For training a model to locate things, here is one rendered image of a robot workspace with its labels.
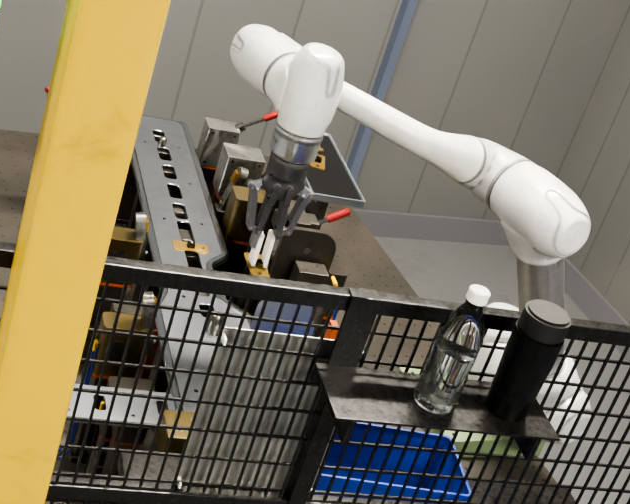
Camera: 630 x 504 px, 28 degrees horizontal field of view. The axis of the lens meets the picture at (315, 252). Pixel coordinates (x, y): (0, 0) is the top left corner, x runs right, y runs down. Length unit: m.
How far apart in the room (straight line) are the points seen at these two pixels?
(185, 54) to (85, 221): 3.32
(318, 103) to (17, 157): 1.74
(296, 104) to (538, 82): 3.42
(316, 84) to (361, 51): 2.89
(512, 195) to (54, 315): 1.20
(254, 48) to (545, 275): 0.79
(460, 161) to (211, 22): 2.40
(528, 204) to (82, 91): 1.27
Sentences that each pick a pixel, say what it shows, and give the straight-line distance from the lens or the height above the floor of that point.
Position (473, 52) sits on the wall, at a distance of 5.34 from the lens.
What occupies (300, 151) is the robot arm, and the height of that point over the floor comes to 1.52.
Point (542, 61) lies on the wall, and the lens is 5.54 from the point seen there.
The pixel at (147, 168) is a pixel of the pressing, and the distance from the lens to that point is 3.25.
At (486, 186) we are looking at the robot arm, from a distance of 2.60.
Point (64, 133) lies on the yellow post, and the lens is 1.49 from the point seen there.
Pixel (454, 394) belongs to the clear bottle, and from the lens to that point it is 1.83.
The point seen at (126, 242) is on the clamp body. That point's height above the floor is 1.04.
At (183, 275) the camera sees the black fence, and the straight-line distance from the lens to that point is 1.73.
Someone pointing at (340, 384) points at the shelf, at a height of 1.43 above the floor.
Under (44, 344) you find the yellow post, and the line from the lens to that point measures 1.64.
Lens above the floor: 2.41
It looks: 27 degrees down
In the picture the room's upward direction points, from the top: 19 degrees clockwise
